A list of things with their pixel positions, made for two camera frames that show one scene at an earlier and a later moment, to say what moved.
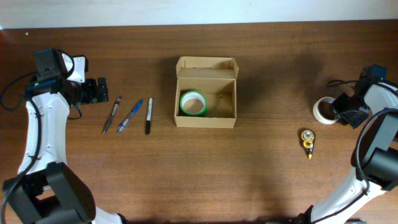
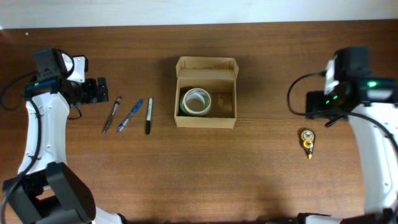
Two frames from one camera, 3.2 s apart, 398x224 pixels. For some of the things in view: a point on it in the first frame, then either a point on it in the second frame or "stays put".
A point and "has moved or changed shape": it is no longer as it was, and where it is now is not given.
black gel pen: x=115 y=108 stays put
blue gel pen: x=137 y=107 stays put
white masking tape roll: x=324 y=111 has moved or changed shape
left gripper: x=101 y=90 stays put
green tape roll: x=193 y=94 has moved or changed shape
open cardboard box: x=216 y=78 stays put
